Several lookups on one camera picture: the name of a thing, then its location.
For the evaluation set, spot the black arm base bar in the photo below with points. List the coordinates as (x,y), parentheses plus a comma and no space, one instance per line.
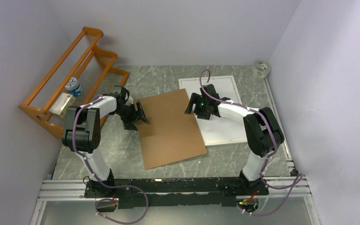
(131,193)

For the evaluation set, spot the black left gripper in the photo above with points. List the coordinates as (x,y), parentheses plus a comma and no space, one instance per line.
(128,123)

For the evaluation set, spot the aluminium rail frame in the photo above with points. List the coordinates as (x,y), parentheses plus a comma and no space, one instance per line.
(90,211)

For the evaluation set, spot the white red small box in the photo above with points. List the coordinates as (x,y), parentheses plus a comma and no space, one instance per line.
(62,103)

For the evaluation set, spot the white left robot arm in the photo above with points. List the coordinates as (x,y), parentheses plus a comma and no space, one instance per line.
(82,129)

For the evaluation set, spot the orange wooden rack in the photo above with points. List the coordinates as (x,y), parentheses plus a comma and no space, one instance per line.
(83,60)

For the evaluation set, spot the white picture frame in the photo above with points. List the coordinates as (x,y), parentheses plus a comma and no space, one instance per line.
(233,112)

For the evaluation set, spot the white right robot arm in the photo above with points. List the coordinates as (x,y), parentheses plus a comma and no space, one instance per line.
(263,132)

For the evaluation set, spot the blue white round tin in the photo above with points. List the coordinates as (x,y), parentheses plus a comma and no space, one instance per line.
(73,87)

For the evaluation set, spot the brown frame backing board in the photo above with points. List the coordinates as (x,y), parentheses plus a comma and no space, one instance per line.
(170,135)

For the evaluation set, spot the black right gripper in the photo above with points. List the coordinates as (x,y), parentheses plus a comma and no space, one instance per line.
(196,98)

